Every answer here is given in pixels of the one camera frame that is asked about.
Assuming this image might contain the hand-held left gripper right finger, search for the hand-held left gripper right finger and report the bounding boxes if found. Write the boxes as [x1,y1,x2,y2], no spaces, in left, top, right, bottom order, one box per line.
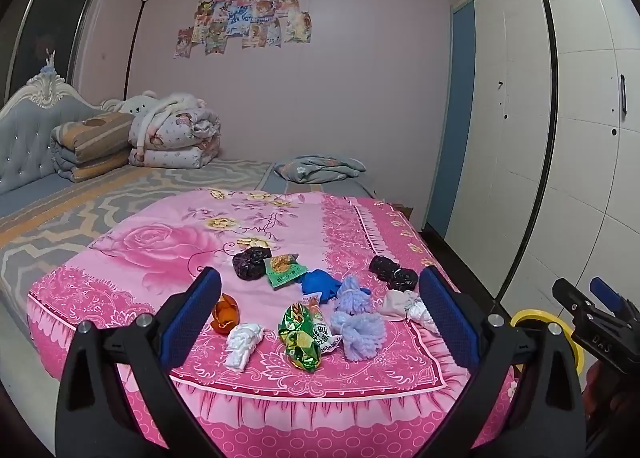
[415,266,586,458]

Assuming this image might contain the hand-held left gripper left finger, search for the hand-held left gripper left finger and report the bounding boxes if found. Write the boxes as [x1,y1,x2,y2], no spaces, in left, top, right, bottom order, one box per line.
[56,266,236,458]

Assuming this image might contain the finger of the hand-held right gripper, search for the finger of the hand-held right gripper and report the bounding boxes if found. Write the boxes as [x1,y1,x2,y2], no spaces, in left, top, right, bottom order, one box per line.
[589,277,640,321]
[552,278,633,369]

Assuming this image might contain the white tissue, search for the white tissue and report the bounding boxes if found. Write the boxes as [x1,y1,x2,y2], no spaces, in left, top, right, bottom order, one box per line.
[405,300,441,336]
[224,322,265,370]

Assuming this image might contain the orange plastic wrapper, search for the orange plastic wrapper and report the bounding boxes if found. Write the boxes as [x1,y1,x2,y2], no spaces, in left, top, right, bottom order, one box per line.
[212,294,238,335]

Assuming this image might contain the pale pink cloth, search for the pale pink cloth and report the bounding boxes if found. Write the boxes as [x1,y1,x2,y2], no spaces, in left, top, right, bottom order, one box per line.
[377,289,418,323]

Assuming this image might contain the black plastic bag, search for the black plastic bag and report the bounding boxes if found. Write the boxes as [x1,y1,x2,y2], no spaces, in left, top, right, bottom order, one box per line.
[369,255,420,293]

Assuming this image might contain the yellow round bin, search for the yellow round bin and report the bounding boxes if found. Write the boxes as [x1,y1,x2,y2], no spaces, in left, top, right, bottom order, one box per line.
[510,309,585,376]

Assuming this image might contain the dark purple plastic bag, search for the dark purple plastic bag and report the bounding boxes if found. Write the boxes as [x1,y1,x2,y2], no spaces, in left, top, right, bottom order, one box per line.
[232,247,272,281]

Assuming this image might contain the light blue yarn ball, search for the light blue yarn ball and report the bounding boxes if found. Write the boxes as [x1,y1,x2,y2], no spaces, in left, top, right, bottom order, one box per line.
[330,310,387,364]
[336,275,372,315]

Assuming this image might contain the green orange snack packet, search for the green orange snack packet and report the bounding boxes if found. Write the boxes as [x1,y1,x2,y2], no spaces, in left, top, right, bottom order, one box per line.
[265,254,307,290]

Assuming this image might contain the green foil snack bag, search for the green foil snack bag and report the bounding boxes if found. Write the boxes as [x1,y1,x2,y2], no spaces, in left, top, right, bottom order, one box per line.
[278,294,343,374]

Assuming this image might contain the blue sock ball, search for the blue sock ball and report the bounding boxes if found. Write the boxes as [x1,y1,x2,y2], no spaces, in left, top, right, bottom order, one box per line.
[301,269,343,303]

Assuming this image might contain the pink floral bedspread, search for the pink floral bedspread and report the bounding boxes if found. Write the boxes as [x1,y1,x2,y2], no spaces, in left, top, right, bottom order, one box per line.
[27,189,518,458]

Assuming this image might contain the grey patterned bed sheet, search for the grey patterned bed sheet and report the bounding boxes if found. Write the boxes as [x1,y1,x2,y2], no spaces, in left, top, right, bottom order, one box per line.
[0,158,376,289]

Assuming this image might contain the white and blue wardrobe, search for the white and blue wardrobe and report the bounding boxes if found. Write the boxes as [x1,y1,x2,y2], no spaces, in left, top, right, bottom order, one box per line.
[425,0,640,339]

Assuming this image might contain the floral folded quilt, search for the floral folded quilt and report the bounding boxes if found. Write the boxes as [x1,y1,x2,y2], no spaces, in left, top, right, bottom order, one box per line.
[127,105,222,169]

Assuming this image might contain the grey floral blanket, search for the grey floral blanket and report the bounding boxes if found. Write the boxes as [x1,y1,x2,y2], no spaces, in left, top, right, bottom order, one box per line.
[274,155,367,183]

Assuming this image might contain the striped folded quilt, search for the striped folded quilt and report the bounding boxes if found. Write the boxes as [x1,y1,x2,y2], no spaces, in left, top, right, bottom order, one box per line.
[49,112,135,183]

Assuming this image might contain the white plush bear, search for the white plush bear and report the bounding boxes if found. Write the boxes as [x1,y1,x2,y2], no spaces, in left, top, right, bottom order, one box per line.
[102,90,161,116]

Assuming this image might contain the grey tufted headboard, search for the grey tufted headboard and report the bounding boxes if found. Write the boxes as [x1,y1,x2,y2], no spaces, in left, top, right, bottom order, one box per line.
[0,72,108,196]

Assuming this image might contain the dark window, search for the dark window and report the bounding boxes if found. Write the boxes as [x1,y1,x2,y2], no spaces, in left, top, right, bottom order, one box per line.
[0,0,118,103]

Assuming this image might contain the group of wall posters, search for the group of wall posters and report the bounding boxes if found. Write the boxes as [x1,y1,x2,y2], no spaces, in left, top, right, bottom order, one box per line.
[173,0,313,59]

